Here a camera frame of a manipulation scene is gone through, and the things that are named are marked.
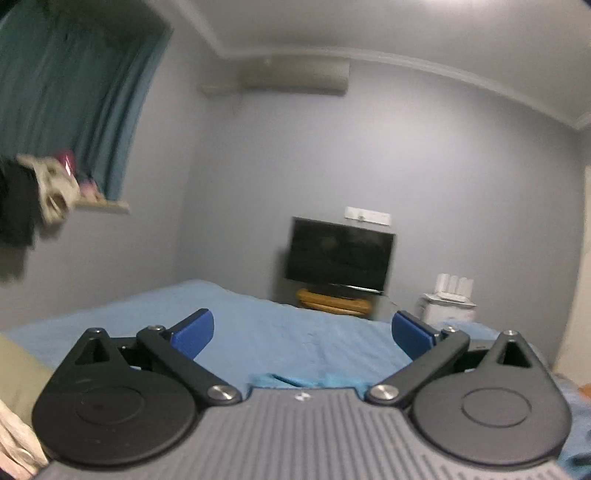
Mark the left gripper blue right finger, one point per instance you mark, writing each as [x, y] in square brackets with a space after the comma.
[433, 353]

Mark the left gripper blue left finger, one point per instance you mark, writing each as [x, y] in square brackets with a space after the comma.
[173, 350]

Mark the teal zip-up jacket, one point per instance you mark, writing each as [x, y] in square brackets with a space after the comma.
[329, 381]

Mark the clothes pile on sill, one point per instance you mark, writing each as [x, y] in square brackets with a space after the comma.
[37, 196]

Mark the light blue bed blanket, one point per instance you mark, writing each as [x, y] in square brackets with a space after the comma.
[106, 413]

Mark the white wifi router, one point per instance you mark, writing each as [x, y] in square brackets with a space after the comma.
[452, 290]

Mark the black flat screen television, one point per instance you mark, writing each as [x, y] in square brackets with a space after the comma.
[325, 253]

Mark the wooden tv stand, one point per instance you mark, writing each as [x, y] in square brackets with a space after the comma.
[334, 305]

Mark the wooden window sill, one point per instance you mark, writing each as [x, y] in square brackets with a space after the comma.
[115, 207]

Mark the teal window curtain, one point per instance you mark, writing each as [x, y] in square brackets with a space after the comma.
[74, 76]

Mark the white wall socket strip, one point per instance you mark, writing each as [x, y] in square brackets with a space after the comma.
[368, 216]

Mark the white wall air conditioner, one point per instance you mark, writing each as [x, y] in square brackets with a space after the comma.
[291, 73]

